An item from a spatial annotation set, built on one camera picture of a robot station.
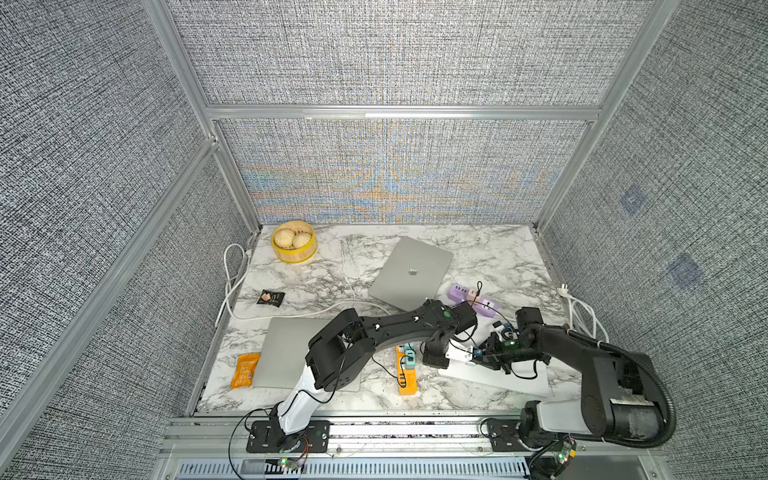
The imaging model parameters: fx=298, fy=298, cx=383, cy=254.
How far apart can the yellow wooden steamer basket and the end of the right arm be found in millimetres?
666

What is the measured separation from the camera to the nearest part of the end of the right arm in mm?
751

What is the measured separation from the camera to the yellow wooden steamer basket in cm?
108
